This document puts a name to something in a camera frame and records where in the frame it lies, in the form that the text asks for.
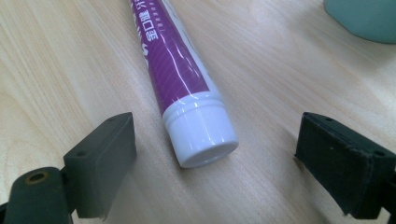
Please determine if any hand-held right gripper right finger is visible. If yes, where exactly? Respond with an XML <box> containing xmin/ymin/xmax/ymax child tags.
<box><xmin>294</xmin><ymin>111</ymin><xmax>396</xmax><ymax>220</ymax></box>

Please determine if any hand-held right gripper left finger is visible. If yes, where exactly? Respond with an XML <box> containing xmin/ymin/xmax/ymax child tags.
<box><xmin>63</xmin><ymin>112</ymin><xmax>138</xmax><ymax>219</ymax></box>

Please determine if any purple and white toothpaste tube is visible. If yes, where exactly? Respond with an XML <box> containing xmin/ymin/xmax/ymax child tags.
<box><xmin>128</xmin><ymin>0</ymin><xmax>240</xmax><ymax>169</ymax></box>

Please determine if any teal green container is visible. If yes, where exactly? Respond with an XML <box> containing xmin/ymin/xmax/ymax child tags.
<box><xmin>323</xmin><ymin>0</ymin><xmax>396</xmax><ymax>45</ymax></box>

